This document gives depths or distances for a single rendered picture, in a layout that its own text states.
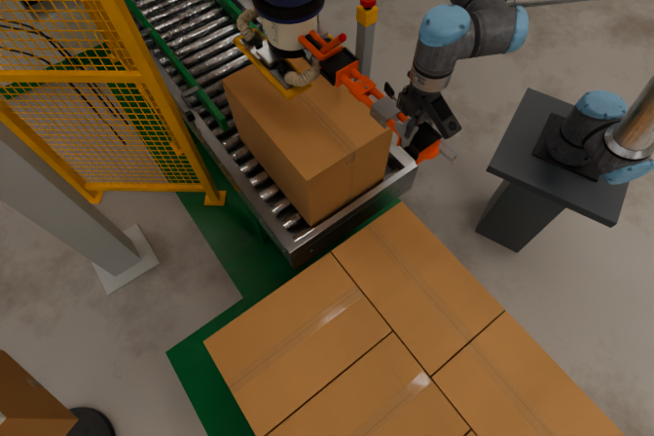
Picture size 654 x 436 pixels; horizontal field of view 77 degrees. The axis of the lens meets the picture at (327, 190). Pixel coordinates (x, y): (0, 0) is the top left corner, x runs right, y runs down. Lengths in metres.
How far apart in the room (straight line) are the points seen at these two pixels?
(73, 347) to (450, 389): 1.81
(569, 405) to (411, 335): 0.57
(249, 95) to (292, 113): 0.19
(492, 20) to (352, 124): 0.76
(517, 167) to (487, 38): 0.98
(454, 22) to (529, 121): 1.17
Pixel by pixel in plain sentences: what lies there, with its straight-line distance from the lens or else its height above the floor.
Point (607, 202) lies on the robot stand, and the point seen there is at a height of 0.75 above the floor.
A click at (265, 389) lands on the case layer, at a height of 0.54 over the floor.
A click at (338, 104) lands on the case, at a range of 1.61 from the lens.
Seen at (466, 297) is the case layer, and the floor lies 0.54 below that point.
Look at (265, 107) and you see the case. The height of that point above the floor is 0.95.
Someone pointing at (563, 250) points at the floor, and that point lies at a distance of 2.64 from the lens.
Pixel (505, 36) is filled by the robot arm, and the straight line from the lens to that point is 0.94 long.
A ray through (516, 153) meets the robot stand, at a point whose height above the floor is 0.75.
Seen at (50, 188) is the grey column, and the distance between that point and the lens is 1.87.
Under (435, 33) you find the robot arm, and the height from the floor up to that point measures 1.61.
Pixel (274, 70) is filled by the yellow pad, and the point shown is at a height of 1.16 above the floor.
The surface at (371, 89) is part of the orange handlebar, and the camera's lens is 1.23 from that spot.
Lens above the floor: 2.15
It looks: 60 degrees down
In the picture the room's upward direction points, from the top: 2 degrees counter-clockwise
